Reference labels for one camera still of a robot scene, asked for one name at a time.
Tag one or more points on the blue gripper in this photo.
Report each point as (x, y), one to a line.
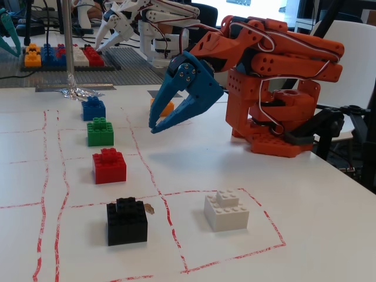
(202, 85)

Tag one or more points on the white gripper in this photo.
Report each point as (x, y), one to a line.
(117, 28)

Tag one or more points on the crumpled aluminium foil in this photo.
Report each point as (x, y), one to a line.
(76, 92)

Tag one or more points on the white chair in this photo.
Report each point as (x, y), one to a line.
(358, 58)

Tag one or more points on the red lego brick stack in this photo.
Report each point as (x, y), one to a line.
(94, 57)

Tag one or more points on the blue lego block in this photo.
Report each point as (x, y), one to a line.
(94, 111)

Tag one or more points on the small red lego brick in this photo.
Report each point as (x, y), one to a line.
(61, 50)

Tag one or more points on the orange lego block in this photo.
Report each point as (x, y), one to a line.
(168, 108)

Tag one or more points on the black stand pole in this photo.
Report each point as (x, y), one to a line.
(28, 20)

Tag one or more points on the blue lego brick stack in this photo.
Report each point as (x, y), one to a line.
(51, 55)

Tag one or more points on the black office chair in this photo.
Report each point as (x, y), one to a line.
(207, 14)

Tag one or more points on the red lego block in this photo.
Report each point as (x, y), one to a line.
(108, 170)

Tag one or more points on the grey studded baseplate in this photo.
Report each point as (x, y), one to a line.
(132, 73)

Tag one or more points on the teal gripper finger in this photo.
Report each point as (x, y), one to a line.
(10, 29)
(6, 45)

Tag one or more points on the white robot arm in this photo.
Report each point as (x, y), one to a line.
(155, 17)

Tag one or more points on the metal pole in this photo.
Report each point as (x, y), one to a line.
(68, 44)

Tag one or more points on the black lego block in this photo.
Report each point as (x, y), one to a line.
(126, 226)

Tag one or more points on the orange lego brick stack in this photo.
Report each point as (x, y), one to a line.
(32, 57)

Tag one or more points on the white lego block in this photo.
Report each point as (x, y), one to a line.
(226, 217)

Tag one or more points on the green lego block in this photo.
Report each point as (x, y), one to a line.
(100, 136)

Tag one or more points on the black table clamp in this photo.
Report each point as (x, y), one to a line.
(326, 126)
(361, 113)

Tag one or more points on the small brown scrap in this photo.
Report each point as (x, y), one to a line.
(149, 209)

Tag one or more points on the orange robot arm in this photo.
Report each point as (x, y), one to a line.
(293, 50)

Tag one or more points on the white lego brick stack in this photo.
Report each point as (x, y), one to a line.
(80, 57)

